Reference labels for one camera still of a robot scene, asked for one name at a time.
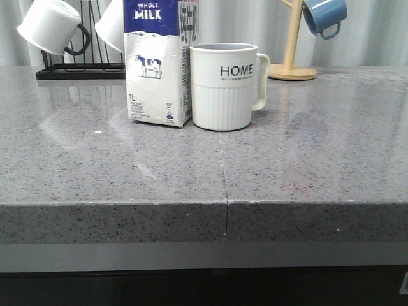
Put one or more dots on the white HOME mug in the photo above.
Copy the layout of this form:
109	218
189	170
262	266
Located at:
228	83

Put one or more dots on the whole milk carton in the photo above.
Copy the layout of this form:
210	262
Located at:
157	39

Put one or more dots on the wooden mug tree stand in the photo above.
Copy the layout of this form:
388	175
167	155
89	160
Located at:
287	70

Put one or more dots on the right white hanging mug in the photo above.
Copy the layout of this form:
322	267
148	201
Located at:
110	27

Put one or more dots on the white hanging mug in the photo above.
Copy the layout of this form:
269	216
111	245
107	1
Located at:
110	27
50	26

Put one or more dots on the blue hanging mug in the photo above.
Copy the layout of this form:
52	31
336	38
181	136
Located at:
325	17

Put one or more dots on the left white hanging mug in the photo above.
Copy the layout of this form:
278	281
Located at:
50	26

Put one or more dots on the label sticker on cabinet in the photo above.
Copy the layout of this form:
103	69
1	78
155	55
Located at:
404	286

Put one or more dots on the black wire mug rack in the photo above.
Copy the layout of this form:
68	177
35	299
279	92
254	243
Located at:
99	61

